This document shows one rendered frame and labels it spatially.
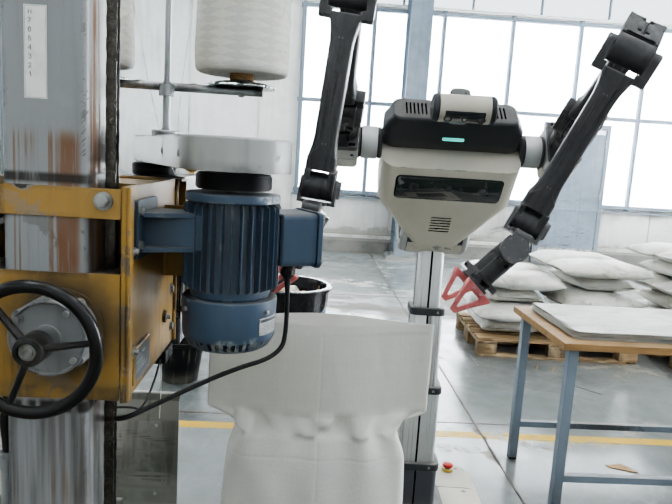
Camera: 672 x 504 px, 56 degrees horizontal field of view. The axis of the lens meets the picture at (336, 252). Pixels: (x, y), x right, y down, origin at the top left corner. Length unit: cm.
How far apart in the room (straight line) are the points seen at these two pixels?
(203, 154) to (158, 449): 110
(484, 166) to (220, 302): 99
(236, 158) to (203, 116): 855
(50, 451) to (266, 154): 54
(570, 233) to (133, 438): 883
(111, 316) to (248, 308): 20
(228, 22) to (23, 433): 70
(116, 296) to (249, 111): 851
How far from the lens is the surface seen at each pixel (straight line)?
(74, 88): 94
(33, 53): 96
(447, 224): 187
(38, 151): 95
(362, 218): 941
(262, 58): 109
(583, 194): 1015
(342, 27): 129
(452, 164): 174
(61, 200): 94
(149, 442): 187
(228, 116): 942
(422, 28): 918
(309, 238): 102
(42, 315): 93
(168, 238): 98
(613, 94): 136
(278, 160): 95
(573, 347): 258
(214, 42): 111
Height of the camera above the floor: 140
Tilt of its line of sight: 9 degrees down
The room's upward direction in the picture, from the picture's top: 4 degrees clockwise
